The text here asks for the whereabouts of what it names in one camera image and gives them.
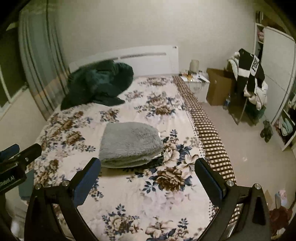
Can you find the floral bed sheet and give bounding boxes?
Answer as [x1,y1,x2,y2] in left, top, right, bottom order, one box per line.
[29,77,223,240]

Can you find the black and white jacket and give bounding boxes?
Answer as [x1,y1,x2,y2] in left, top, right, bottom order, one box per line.
[237,49,265,94]

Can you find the brown checkered blanket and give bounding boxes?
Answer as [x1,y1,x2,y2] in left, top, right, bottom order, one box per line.
[172,75,241,230]

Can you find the white puffy coat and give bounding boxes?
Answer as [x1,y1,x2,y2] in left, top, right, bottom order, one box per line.
[227,51,268,110]

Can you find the white wardrobe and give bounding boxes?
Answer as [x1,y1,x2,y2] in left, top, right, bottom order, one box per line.
[253,22,296,152]

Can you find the grey jar on nightstand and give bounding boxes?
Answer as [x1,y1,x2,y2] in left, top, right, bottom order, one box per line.
[189,59,199,73]

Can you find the green curtain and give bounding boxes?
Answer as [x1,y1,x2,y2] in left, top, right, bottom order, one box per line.
[18,1,69,119]

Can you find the window frame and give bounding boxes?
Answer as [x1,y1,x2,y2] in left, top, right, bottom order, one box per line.
[1,22,28,116]

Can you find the grey fluffy pants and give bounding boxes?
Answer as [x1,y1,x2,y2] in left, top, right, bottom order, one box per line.
[99,122,159,169]

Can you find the large cardboard box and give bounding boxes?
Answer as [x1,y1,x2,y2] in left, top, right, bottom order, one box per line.
[206,68,236,106]

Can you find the white nightstand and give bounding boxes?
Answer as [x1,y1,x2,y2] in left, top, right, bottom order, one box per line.
[179,71,210,102]

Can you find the white bed headboard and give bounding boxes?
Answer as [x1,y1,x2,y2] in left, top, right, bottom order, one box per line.
[69,45,179,77]

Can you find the dark green blanket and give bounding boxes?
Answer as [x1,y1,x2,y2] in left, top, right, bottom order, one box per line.
[60,60,134,110]

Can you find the dark slippers on floor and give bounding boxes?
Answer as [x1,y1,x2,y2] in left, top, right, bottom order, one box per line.
[260,120,273,143]

